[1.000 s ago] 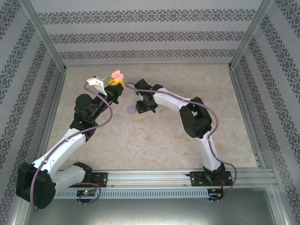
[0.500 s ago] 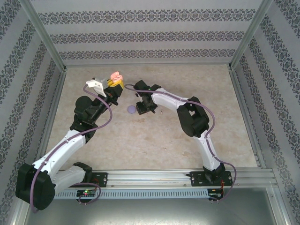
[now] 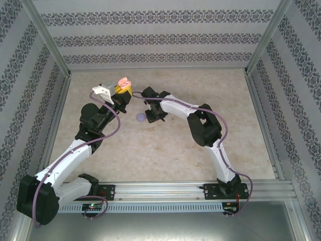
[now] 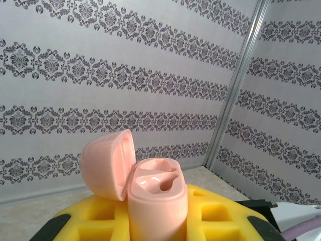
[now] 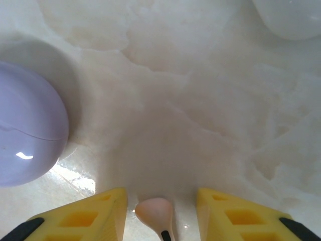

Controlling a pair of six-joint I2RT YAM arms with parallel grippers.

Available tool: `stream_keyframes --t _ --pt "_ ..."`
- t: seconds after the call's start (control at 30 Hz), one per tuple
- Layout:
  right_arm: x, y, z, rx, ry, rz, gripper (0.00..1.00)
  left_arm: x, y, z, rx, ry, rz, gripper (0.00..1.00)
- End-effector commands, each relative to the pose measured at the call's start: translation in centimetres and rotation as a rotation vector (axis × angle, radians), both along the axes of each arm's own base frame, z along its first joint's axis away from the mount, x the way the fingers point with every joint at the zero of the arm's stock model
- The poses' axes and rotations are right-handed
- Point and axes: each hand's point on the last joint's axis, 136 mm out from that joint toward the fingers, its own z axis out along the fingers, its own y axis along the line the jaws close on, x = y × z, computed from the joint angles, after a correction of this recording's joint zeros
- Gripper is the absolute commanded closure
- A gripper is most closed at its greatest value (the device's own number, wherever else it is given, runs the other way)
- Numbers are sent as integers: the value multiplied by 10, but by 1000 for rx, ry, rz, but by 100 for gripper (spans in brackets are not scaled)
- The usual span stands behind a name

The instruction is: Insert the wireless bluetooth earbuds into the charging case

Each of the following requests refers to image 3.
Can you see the pink earbud charging case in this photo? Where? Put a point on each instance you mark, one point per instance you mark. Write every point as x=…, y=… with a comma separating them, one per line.
x=124, y=82

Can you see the purple earbud charging case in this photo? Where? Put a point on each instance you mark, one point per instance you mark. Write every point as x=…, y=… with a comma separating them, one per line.
x=141, y=117

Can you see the pink earbud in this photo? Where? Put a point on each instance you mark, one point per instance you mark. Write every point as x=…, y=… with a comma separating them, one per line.
x=173, y=120

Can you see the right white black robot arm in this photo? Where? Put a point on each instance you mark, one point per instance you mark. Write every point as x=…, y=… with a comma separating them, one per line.
x=175, y=111

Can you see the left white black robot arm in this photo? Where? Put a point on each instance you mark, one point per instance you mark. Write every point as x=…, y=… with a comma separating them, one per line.
x=71, y=163

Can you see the grey metal panel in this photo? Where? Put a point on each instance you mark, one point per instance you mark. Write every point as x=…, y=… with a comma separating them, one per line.
x=160, y=228

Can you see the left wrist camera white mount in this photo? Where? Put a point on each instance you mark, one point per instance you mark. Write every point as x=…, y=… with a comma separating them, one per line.
x=104, y=91

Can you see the aluminium side rail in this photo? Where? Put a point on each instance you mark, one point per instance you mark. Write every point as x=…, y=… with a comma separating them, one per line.
x=58, y=113
x=256, y=100

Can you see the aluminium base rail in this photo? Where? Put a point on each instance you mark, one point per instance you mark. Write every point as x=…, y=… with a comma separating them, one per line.
x=155, y=192

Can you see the aluminium frame post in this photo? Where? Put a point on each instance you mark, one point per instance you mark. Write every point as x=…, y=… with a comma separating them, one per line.
x=299, y=228
x=17, y=233
x=51, y=40
x=265, y=37

